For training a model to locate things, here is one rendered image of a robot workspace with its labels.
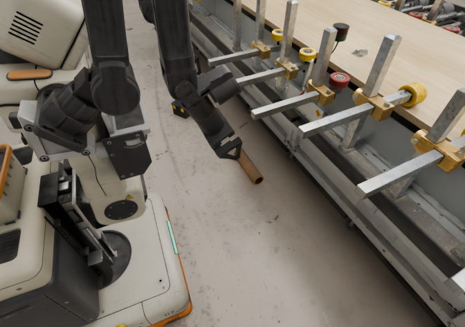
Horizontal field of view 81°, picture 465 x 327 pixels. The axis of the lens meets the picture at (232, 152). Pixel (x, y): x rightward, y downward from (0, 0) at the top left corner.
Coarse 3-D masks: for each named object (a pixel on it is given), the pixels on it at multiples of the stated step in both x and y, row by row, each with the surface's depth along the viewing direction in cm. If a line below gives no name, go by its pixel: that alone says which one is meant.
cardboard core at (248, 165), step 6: (240, 156) 197; (246, 156) 197; (240, 162) 197; (246, 162) 192; (252, 162) 193; (246, 168) 191; (252, 168) 188; (252, 174) 186; (258, 174) 185; (252, 180) 186; (258, 180) 190
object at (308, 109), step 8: (288, 88) 134; (296, 88) 128; (288, 96) 136; (296, 96) 130; (304, 104) 126; (312, 104) 121; (304, 112) 128; (312, 112) 122; (320, 112) 117; (312, 120) 124
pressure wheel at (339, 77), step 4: (336, 72) 117; (332, 76) 115; (336, 76) 116; (340, 76) 114; (344, 76) 115; (348, 76) 115; (332, 80) 114; (336, 80) 113; (340, 80) 113; (344, 80) 113; (348, 80) 113; (332, 84) 115; (336, 84) 113; (340, 84) 113; (344, 84) 113
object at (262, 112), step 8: (336, 88) 117; (304, 96) 113; (312, 96) 113; (272, 104) 109; (280, 104) 109; (288, 104) 109; (296, 104) 112; (256, 112) 105; (264, 112) 106; (272, 112) 108
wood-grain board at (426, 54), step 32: (256, 0) 184; (288, 0) 184; (320, 0) 184; (352, 0) 184; (320, 32) 147; (352, 32) 147; (384, 32) 147; (416, 32) 147; (448, 32) 147; (352, 64) 123; (416, 64) 123; (448, 64) 123; (384, 96) 106; (448, 96) 106
